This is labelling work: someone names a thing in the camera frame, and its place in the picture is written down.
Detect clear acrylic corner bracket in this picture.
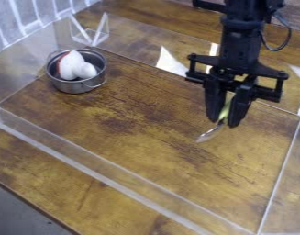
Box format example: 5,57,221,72
68,13,109,47

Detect white red toy mushroom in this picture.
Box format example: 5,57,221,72
56,50,97,81

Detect green handled metal spoon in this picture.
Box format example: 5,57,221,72
194,100,232,144

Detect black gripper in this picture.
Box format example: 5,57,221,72
186,53,289,128

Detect small silver metal pot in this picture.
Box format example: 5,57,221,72
45,49,106,94

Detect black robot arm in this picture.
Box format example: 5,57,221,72
186,0,288,128

